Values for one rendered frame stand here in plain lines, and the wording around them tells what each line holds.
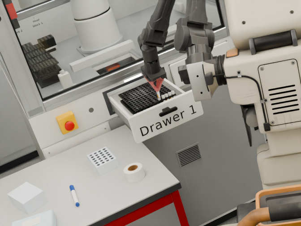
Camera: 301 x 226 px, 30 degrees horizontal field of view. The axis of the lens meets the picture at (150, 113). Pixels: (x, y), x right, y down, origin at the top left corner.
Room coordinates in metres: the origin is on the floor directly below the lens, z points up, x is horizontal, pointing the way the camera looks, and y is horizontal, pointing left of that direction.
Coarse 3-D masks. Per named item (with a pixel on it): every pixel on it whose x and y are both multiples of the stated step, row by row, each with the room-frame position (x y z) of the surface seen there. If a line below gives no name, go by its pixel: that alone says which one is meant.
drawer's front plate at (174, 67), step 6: (216, 48) 2.32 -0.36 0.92; (222, 48) 2.33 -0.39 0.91; (228, 48) 2.33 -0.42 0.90; (216, 54) 2.32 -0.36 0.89; (222, 54) 2.32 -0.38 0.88; (180, 60) 2.29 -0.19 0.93; (174, 66) 2.27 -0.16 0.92; (174, 72) 2.26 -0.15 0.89; (174, 78) 2.26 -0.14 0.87; (180, 78) 2.27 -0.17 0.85; (174, 84) 2.28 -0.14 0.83; (180, 84) 2.27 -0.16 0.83
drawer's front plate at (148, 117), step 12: (180, 96) 1.93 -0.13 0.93; (192, 96) 1.94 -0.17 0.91; (156, 108) 1.90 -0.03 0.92; (180, 108) 1.92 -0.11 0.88; (132, 120) 1.88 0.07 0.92; (144, 120) 1.89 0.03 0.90; (156, 120) 1.90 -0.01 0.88; (168, 120) 1.91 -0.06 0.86; (180, 120) 1.92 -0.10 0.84; (132, 132) 1.89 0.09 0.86; (144, 132) 1.88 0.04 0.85; (156, 132) 1.90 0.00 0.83
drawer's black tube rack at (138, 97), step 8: (136, 88) 2.20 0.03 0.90; (144, 88) 2.17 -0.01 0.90; (152, 88) 2.15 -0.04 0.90; (160, 88) 2.12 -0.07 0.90; (120, 96) 2.17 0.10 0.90; (128, 96) 2.15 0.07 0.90; (136, 96) 2.12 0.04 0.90; (144, 96) 2.10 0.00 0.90; (152, 96) 2.07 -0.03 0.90; (160, 96) 2.05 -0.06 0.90; (128, 104) 2.07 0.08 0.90; (136, 104) 2.04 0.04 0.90; (144, 104) 2.03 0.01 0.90
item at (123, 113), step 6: (138, 84) 2.26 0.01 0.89; (168, 84) 2.17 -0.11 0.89; (126, 90) 2.24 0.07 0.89; (174, 90) 2.12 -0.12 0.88; (180, 90) 2.06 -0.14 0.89; (108, 96) 2.22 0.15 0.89; (114, 96) 2.23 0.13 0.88; (114, 102) 2.14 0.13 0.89; (114, 108) 2.15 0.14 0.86; (120, 108) 2.07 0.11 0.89; (126, 108) 2.18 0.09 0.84; (120, 114) 2.07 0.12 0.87; (126, 114) 1.99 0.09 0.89; (132, 114) 2.10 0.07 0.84; (126, 120) 2.00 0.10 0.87
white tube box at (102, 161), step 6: (102, 150) 1.95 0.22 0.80; (108, 150) 1.93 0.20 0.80; (90, 156) 1.93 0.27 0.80; (96, 156) 1.91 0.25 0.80; (102, 156) 1.90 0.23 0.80; (108, 156) 1.88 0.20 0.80; (114, 156) 1.87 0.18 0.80; (90, 162) 1.91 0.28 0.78; (96, 162) 1.87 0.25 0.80; (102, 162) 1.86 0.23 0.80; (108, 162) 1.84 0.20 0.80; (114, 162) 1.85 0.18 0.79; (96, 168) 1.83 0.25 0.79; (102, 168) 1.84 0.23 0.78; (108, 168) 1.84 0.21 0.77; (114, 168) 1.85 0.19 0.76
